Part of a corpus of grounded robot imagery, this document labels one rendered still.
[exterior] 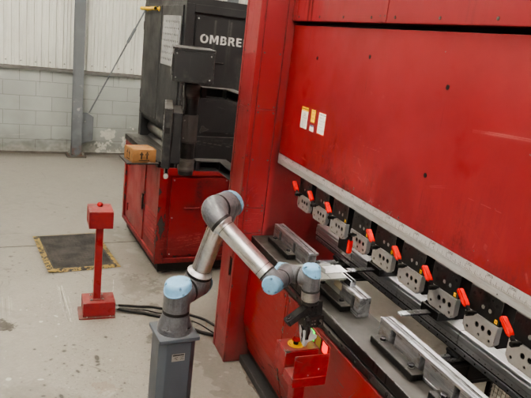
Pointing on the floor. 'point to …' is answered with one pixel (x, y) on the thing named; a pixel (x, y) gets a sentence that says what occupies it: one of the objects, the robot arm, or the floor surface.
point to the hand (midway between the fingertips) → (302, 343)
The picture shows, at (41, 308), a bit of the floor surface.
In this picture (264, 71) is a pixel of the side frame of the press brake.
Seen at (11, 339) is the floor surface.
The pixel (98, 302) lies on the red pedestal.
